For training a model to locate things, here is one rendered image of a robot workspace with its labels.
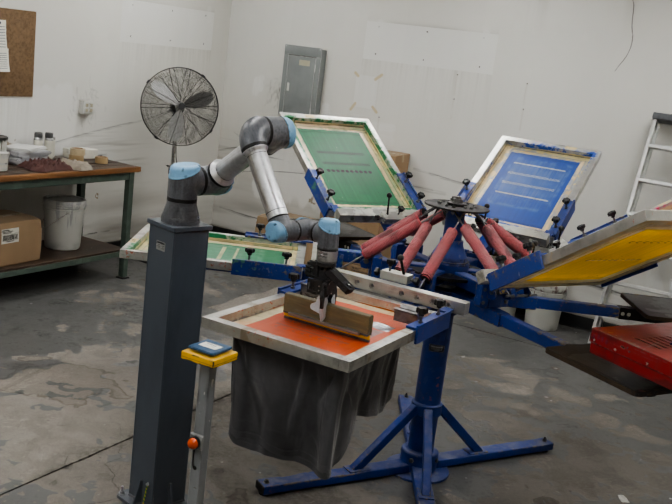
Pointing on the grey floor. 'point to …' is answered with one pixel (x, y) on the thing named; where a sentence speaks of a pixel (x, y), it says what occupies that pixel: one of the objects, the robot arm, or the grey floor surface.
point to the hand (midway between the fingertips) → (326, 317)
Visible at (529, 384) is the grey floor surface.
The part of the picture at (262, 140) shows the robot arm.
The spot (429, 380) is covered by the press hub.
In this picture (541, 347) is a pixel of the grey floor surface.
